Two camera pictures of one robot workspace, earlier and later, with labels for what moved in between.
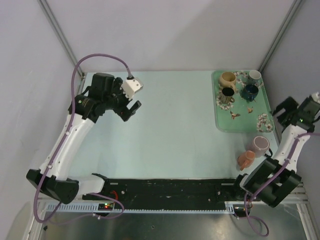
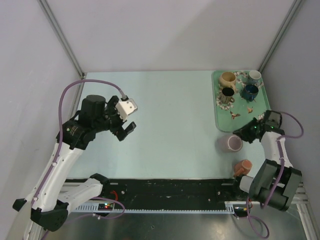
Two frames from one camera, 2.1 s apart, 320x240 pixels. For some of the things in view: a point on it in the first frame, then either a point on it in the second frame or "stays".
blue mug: x=249 y=93 stays
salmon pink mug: x=246 y=160 → x=242 y=168
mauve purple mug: x=260 y=146 → x=229 y=143
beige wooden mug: x=228 y=79 stays
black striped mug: x=226 y=96 stays
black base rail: x=168 y=194 stays
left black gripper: x=123 y=111 → x=119 y=131
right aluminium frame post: x=290 y=15 stays
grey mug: x=254 y=77 stays
